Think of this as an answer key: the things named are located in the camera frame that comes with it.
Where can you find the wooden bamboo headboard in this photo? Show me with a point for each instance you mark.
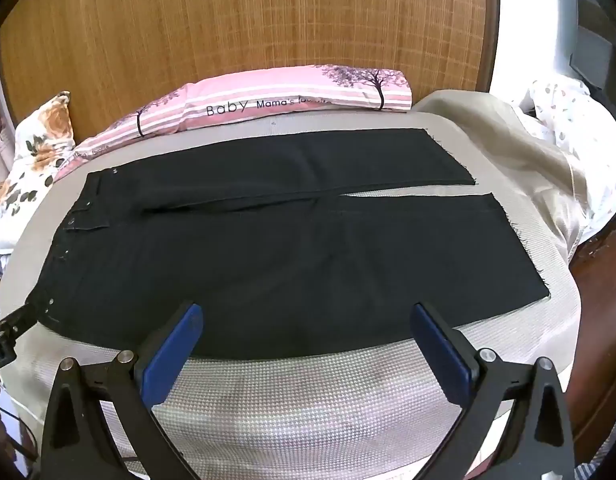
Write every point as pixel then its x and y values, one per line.
pixel 113 56

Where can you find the black monitor on wall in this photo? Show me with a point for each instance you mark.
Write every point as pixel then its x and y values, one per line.
pixel 594 57

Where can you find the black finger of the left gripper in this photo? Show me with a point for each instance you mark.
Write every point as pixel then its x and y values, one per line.
pixel 18 322

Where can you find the black pants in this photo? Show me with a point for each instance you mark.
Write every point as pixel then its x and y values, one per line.
pixel 292 245

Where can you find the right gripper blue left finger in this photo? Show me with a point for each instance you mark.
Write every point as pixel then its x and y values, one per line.
pixel 163 355

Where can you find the white dotted quilt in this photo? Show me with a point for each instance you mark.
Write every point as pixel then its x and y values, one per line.
pixel 561 111

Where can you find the beige satin blanket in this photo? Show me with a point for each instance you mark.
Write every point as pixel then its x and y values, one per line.
pixel 553 180

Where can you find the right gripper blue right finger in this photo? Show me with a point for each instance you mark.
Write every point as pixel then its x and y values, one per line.
pixel 448 353

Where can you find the floral orange white pillow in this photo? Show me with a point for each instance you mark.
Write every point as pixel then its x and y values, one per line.
pixel 43 141

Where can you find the pink striped Baby pillow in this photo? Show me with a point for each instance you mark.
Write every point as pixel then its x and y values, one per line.
pixel 244 96

